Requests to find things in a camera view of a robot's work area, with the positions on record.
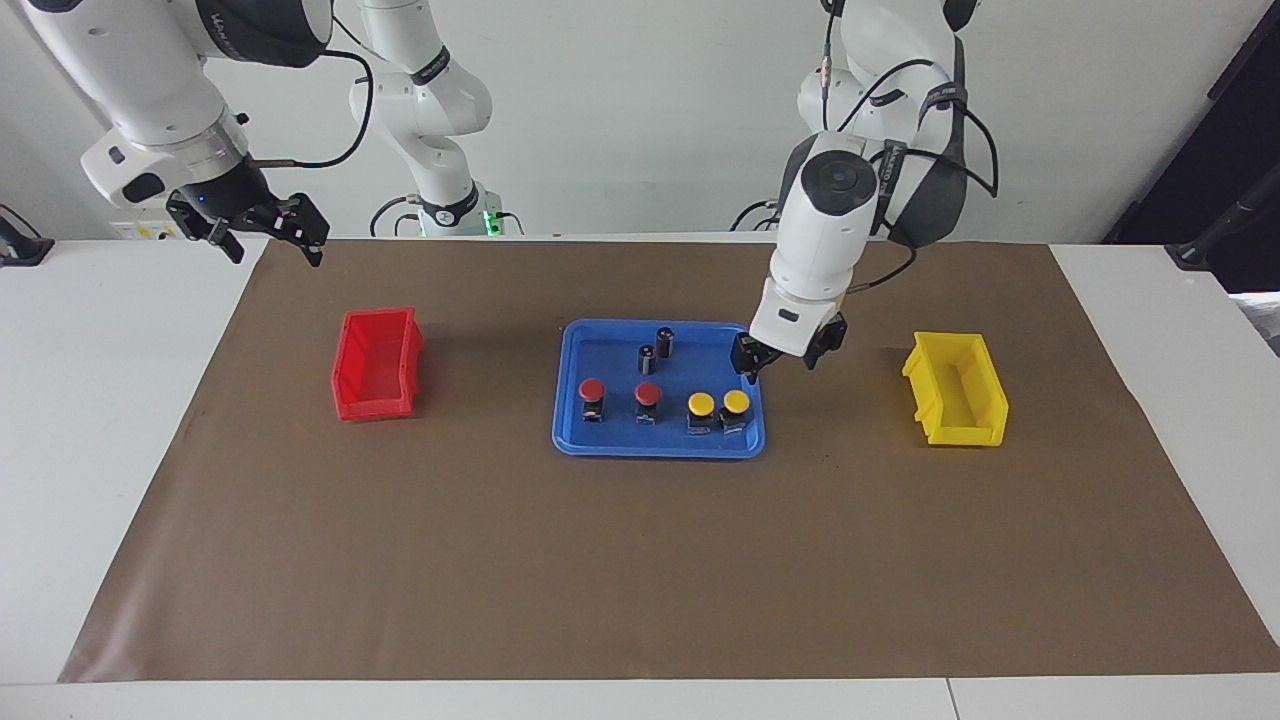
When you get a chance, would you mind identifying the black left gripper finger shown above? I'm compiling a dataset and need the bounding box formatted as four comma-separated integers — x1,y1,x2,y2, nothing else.
730,333,769,387
801,312,850,372

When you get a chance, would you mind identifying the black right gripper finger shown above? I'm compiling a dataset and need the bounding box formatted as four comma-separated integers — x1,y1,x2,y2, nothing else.
165,195,247,267
245,190,332,269

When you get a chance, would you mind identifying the blue plastic tray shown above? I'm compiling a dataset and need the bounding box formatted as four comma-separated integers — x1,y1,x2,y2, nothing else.
551,318,767,460

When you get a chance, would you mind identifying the yellow plastic bin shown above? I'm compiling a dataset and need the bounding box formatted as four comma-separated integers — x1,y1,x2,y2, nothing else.
901,331,1010,448

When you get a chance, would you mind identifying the red plastic bin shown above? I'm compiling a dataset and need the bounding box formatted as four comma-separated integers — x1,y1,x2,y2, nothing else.
331,306,425,422

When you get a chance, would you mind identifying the brown paper mat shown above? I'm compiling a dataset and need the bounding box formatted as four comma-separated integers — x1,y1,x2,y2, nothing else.
58,237,1280,684

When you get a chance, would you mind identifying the black tripod stand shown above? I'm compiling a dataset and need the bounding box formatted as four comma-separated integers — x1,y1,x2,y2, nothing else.
1165,160,1280,271

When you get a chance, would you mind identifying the grey metal object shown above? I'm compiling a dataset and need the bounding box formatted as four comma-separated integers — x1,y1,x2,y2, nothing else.
1235,290,1280,357

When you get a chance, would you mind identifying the black curtain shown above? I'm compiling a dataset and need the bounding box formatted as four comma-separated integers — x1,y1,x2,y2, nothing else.
1100,0,1280,293

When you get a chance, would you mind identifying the black right base cable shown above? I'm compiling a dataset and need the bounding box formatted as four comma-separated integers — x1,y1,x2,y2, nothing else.
369,195,526,239

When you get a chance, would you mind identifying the black base cable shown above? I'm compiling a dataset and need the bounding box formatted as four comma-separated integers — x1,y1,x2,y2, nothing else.
369,195,526,239
730,198,783,233

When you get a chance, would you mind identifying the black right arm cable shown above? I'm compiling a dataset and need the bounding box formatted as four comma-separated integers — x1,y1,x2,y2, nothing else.
250,12,374,167

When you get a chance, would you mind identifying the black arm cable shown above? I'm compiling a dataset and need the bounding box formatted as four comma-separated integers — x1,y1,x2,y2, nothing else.
820,0,1001,293
250,12,374,167

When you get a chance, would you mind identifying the black left base cable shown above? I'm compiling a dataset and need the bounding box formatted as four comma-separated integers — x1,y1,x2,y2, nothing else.
730,198,783,233

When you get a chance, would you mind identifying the black clamp with cable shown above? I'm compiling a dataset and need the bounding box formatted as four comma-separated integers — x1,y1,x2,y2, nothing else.
0,203,56,267

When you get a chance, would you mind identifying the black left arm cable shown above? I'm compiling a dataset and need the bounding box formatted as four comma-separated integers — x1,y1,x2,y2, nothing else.
820,0,1001,293

